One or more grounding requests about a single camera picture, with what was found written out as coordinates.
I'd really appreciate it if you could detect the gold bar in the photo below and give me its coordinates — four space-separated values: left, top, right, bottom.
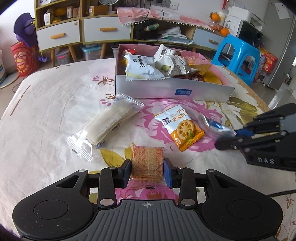
190 64 212 76

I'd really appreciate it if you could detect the red cylindrical tin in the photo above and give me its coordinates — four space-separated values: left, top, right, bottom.
11 41 40 77

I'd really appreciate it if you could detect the wooden shelf cabinet with drawer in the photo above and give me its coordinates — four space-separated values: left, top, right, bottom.
34 1 83 67

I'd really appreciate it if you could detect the orange lotus biscuit packet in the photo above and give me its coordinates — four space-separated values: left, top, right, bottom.
155 105 205 152

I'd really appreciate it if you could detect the pink floral cloth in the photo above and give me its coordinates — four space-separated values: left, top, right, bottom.
117 8 214 32

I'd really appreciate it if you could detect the floral tablecloth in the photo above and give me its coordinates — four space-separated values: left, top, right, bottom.
1 59 295 240

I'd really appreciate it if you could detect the blue plastic stool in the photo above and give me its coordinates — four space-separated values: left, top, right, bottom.
211 34 260 86

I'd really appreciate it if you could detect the low wooden tv cabinet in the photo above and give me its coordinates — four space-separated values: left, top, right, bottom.
81 14 224 51

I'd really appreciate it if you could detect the black microwave oven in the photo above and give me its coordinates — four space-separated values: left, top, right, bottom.
238 20 263 48

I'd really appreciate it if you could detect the purple plush toy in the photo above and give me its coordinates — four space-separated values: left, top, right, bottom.
11 13 49 63

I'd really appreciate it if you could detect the yellow pastry packet with logo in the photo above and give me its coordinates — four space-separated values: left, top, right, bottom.
203 71 222 85

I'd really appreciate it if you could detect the red chip packet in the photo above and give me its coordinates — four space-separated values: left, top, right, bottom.
122 49 137 56

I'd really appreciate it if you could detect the orange cracker stack packet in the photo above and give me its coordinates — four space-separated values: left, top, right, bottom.
132 146 164 181

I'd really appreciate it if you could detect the white grey printed snack packet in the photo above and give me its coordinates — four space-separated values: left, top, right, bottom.
154 44 191 77

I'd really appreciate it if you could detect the pink cardboard box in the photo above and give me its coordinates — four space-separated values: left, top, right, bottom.
115 44 235 102

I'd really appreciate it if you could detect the clear rice cracker packet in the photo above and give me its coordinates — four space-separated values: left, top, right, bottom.
65 92 144 162

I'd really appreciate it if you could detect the white black-text snack packet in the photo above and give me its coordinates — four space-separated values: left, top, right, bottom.
125 54 165 81

